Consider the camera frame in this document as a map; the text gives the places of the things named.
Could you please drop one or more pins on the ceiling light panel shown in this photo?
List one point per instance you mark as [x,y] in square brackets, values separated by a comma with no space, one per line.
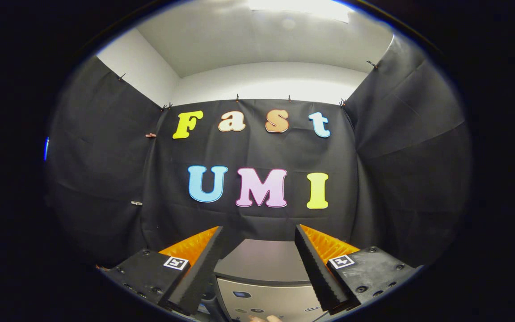
[300,8]

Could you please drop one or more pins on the black backdrop cloth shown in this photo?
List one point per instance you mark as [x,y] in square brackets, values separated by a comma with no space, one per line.
[257,152]

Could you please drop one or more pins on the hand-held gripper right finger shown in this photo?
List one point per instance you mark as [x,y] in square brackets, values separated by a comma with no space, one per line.
[313,268]

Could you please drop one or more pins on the grey cabinet with button panel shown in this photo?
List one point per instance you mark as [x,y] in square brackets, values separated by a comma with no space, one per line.
[262,259]

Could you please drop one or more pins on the copper clip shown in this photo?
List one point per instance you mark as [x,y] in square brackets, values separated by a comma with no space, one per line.
[150,135]

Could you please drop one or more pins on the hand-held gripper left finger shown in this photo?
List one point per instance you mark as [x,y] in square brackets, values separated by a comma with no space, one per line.
[204,268]

